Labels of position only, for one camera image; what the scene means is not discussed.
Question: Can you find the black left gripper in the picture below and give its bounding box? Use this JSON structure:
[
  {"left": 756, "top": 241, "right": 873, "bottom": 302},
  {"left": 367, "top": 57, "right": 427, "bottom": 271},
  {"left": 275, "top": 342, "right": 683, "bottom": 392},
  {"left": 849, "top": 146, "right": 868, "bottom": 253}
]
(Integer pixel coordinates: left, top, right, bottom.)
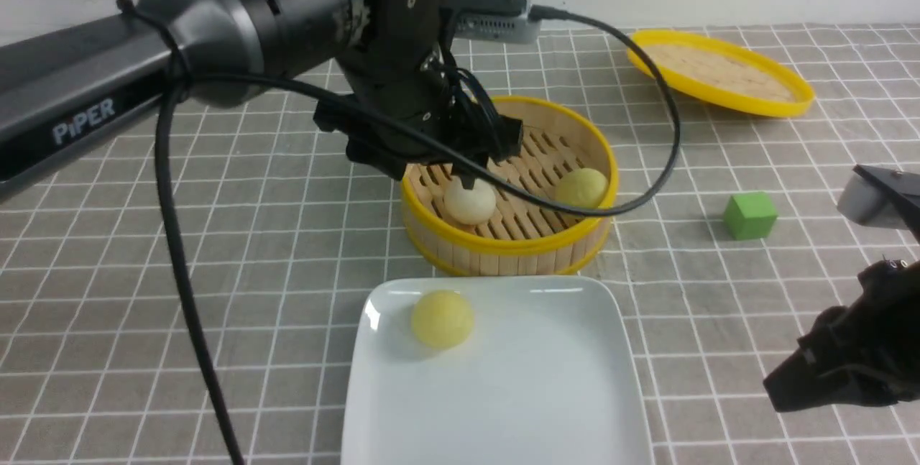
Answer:
[{"left": 313, "top": 0, "right": 523, "bottom": 190}]

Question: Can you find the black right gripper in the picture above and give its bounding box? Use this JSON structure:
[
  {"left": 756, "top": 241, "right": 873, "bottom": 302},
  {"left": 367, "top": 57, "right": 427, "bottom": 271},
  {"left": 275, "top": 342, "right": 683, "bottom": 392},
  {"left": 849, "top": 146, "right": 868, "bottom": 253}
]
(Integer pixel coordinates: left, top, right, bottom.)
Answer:
[{"left": 763, "top": 263, "right": 919, "bottom": 413}]

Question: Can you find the white steamed bun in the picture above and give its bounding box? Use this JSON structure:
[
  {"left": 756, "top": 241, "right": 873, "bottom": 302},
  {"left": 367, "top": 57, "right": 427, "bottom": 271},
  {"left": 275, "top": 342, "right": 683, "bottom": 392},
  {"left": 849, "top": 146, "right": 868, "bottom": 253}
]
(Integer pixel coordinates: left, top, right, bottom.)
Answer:
[{"left": 443, "top": 179, "right": 497, "bottom": 225}]

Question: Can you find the yellow-green steamed bun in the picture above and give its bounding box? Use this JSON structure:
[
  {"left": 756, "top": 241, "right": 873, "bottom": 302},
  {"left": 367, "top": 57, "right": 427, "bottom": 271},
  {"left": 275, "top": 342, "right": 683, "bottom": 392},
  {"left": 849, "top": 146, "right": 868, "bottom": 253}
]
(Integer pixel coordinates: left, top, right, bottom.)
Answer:
[{"left": 554, "top": 167, "right": 609, "bottom": 208}]

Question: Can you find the yellow steamed bun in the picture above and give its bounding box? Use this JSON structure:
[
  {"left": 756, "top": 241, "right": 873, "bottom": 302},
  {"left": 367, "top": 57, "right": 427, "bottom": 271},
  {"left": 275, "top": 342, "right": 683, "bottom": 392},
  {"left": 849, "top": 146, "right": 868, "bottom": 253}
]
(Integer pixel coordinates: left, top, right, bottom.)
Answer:
[{"left": 410, "top": 290, "right": 474, "bottom": 351}]

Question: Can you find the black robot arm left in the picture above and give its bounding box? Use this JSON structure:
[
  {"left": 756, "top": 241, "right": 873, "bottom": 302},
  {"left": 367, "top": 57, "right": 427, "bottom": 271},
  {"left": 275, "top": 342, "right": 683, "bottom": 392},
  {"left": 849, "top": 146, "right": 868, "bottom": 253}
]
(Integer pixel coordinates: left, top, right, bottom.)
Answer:
[{"left": 2, "top": 0, "right": 525, "bottom": 199}]

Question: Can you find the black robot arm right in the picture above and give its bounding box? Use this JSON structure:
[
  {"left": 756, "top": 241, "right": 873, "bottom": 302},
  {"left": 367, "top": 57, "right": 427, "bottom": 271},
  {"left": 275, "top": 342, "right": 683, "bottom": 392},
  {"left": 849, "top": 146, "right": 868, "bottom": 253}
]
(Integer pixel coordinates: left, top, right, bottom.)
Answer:
[{"left": 763, "top": 259, "right": 919, "bottom": 413}]

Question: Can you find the white square plate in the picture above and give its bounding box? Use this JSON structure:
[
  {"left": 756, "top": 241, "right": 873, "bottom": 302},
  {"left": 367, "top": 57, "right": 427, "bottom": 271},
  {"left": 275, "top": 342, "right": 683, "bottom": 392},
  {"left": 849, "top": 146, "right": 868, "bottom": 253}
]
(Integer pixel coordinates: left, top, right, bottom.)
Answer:
[{"left": 341, "top": 275, "right": 654, "bottom": 464}]

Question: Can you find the yellow-rimmed bamboo steamer basket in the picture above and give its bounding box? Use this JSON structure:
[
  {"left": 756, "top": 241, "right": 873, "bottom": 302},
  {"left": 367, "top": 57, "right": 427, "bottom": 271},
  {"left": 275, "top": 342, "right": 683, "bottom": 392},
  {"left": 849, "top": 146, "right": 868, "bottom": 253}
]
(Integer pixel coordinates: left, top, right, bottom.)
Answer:
[{"left": 401, "top": 97, "right": 619, "bottom": 276}]

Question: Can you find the green cube block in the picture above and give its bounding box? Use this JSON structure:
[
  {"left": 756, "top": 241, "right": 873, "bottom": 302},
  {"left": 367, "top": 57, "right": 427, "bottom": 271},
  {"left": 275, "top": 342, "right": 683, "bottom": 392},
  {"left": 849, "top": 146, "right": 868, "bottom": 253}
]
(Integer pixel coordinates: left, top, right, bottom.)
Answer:
[{"left": 722, "top": 192, "right": 778, "bottom": 240}]

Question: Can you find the grey checkered tablecloth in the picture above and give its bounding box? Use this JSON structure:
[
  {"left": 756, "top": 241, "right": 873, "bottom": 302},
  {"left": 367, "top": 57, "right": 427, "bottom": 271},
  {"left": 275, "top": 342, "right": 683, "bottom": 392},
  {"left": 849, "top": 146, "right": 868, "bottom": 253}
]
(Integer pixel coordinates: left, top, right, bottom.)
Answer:
[{"left": 1, "top": 25, "right": 918, "bottom": 464}]

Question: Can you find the yellow-rimmed bamboo steamer lid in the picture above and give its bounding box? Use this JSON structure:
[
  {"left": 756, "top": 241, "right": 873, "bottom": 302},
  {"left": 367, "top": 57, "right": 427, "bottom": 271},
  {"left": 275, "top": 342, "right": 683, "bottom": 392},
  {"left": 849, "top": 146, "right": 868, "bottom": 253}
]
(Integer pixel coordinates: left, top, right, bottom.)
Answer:
[{"left": 631, "top": 29, "right": 815, "bottom": 118}]

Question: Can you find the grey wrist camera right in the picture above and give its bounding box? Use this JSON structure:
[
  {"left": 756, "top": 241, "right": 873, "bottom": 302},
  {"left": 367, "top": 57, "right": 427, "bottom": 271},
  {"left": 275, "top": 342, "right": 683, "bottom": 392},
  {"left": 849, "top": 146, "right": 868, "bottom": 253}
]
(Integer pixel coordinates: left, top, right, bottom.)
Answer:
[{"left": 837, "top": 165, "right": 919, "bottom": 239}]

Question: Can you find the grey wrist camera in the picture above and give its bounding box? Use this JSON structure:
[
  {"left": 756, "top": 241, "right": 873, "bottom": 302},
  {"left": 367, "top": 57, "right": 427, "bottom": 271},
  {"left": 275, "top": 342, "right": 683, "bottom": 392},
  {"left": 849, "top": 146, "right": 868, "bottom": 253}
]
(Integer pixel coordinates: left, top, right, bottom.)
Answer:
[
  {"left": 837, "top": 165, "right": 919, "bottom": 239},
  {"left": 440, "top": 0, "right": 542, "bottom": 47}
]

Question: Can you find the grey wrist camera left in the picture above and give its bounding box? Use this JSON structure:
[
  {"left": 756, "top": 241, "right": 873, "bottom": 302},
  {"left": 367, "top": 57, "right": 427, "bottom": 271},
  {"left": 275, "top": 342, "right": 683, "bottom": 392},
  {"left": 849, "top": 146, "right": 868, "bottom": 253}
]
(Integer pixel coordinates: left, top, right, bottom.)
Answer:
[{"left": 440, "top": 0, "right": 542, "bottom": 47}]

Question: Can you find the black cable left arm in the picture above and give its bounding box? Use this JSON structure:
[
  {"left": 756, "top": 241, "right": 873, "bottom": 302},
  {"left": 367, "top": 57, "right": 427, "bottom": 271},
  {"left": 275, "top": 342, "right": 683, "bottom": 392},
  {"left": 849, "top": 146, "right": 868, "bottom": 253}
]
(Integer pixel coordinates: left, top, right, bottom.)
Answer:
[{"left": 115, "top": 0, "right": 682, "bottom": 465}]

